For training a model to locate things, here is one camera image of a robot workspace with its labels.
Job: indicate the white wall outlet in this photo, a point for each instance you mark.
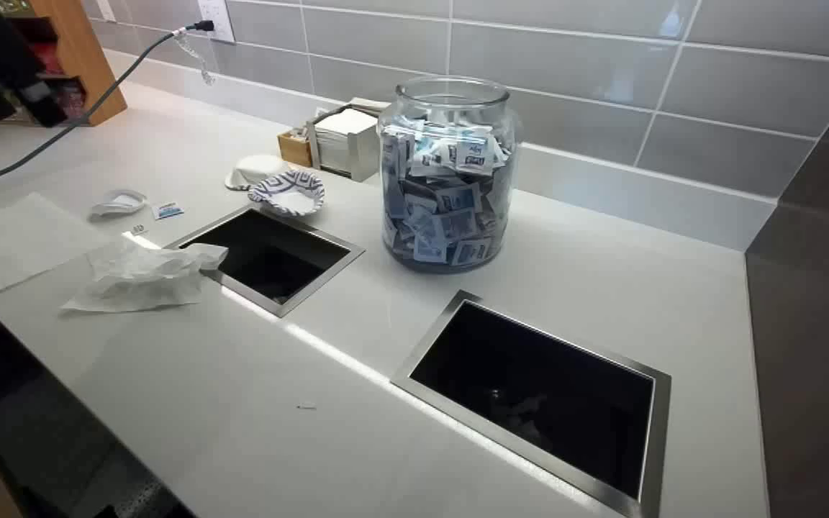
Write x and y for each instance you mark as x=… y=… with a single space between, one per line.
x=218 y=11

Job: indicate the glass jar of packets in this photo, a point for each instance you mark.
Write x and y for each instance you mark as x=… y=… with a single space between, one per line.
x=448 y=156

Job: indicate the blue white sugar packet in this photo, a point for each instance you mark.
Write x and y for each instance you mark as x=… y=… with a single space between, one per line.
x=169 y=211

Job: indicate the far square counter slot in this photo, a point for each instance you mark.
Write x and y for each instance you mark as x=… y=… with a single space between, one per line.
x=589 y=417

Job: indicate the flat white paper sheet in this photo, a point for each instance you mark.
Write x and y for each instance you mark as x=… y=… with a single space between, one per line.
x=35 y=235

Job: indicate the wooden tray of packets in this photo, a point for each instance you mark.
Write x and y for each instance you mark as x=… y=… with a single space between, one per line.
x=294 y=148

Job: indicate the white paper towel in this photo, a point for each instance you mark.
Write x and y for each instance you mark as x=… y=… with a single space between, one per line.
x=132 y=277

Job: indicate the white upturned paper bowl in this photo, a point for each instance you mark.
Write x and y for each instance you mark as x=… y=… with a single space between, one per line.
x=257 y=171

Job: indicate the white plastic lid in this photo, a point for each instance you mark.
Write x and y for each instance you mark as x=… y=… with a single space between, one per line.
x=123 y=202

